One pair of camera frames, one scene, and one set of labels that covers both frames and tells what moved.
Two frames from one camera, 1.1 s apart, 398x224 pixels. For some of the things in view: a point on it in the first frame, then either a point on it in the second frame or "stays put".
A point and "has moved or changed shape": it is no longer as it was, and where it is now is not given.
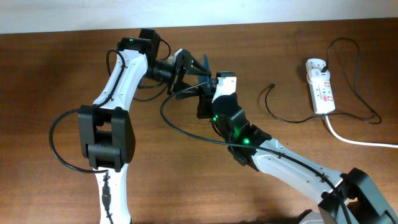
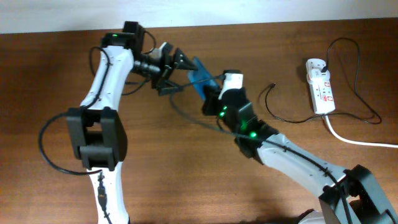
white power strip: (321, 93) stays put
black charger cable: (324, 71) stays put
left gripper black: (178, 74) → (167, 68)
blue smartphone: (204, 79) has moved or changed shape
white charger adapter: (316, 74) stays put
